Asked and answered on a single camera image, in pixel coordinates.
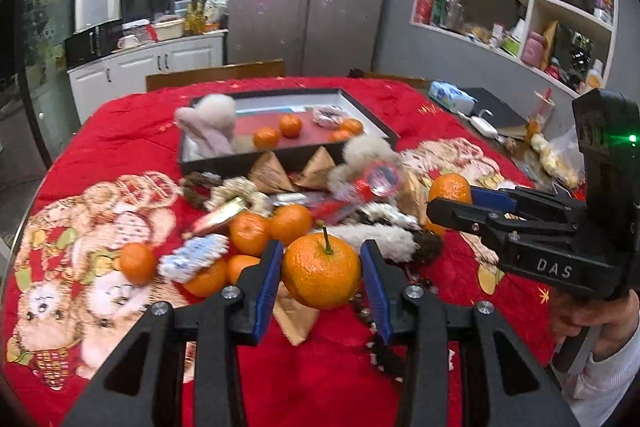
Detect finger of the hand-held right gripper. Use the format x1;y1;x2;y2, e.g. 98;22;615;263
426;198;581;258
470;186;588;220

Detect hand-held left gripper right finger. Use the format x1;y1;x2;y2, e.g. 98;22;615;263
360;239;581;427

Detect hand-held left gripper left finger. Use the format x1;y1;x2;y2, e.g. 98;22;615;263
60;239;285;427

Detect stemmed mandarin orange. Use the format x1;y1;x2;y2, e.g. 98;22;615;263
281;227;362;310

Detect pile of mandarin oranges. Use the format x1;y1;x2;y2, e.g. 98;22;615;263
119;203;314;299

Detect black shallow tray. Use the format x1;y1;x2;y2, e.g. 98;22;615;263
177;87;401;178

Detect person's right forearm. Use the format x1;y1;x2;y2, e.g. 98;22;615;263
560;332;640;427

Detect person's right hand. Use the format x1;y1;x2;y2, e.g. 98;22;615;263
547;287;640;375

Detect brown triangular paper packet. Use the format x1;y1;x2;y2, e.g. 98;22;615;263
248;150;296;195
397;169;433;233
295;146;341;192
272;279;321;347

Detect dark brown plush hair claw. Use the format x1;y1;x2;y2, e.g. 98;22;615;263
412;231;445;265

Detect white plush hair claw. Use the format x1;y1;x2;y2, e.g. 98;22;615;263
327;224;417;265

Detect black lace scrunchie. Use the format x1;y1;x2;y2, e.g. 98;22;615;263
367;332;407;380

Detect clear plastic food bag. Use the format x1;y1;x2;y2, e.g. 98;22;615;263
530;124;588;192

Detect blue white wrapped snack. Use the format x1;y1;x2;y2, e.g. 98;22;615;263
157;234;232;283

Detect red gold wrapped candy bar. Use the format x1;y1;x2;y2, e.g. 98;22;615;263
182;198;249;240

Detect round red hand mirror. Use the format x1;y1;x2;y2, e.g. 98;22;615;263
345;160;402;208

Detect black folder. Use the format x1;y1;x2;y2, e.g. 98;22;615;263
457;87;528;140

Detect red plastic packet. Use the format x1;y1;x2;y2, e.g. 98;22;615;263
312;201;358;223

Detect drink cup with straw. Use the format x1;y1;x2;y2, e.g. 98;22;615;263
525;88;556;138

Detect cream ruffled hair clip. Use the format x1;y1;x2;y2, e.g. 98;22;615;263
207;177;273;215

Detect blue white tissue pack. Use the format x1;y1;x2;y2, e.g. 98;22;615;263
428;80;476;114

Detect beige fluffy pompom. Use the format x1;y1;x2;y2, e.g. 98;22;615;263
327;136;406;198

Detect dark brown scrunchie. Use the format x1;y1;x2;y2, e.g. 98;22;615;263
180;172;223;210

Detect wooden chair back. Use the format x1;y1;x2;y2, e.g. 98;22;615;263
347;68;431;90
145;59;286;92

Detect pink container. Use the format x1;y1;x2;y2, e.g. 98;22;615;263
521;31;547;66

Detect pink plush hair claw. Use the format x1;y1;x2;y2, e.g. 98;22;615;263
174;104;236;156

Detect white purple scrunchie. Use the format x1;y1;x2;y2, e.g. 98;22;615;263
312;105;346;128

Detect white fluffy pompom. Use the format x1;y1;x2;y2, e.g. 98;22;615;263
194;94;237;130

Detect red printed blanket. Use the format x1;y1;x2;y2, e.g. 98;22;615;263
0;76;586;427

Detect white kitchen cabinet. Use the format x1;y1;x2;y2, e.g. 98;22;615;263
66;31;227;125

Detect white plastic basin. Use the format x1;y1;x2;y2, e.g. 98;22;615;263
150;18;186;42

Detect yellow cooking oil bottles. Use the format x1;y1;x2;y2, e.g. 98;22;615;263
183;0;207;35

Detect plastic bag on counter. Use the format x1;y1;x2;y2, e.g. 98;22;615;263
202;0;232;30

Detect black microwave oven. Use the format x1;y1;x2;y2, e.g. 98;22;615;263
64;26;123;68

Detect glass sliding door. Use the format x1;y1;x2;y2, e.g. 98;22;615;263
15;0;88;158

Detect dark bead bracelet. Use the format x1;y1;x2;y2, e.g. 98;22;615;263
349;292;381;333

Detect white charger with cable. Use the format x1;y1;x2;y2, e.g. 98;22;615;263
467;108;503;138

